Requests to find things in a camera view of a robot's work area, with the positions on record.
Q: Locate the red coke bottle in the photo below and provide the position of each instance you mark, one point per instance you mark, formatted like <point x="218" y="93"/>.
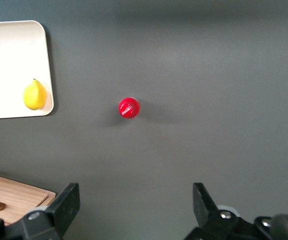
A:
<point x="128" y="108"/>

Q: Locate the yellow lemon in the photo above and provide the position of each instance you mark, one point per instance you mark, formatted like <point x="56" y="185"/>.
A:
<point x="34" y="95"/>

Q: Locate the cream plastic tray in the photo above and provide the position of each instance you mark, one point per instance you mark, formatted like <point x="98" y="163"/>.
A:
<point x="11" y="55"/>

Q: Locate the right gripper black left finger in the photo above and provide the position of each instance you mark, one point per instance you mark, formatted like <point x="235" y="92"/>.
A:
<point x="63" y="205"/>

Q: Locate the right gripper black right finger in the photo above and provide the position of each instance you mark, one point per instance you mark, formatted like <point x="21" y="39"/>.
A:
<point x="204" y="210"/>

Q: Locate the light wooden board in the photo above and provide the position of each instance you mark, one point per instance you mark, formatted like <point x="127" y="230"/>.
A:
<point x="18" y="197"/>

